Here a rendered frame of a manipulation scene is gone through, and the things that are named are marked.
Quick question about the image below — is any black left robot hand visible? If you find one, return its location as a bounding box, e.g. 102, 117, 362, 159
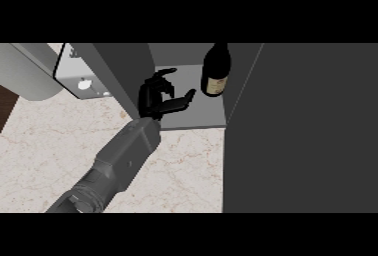
137, 67, 198, 121

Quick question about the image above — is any grey cabinet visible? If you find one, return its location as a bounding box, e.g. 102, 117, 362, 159
71, 42, 266, 132

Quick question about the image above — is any dark wine bottle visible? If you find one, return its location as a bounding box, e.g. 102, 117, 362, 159
199, 42, 233, 98

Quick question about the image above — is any dark grey cabinet door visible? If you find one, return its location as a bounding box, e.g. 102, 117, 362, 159
221, 42, 378, 214

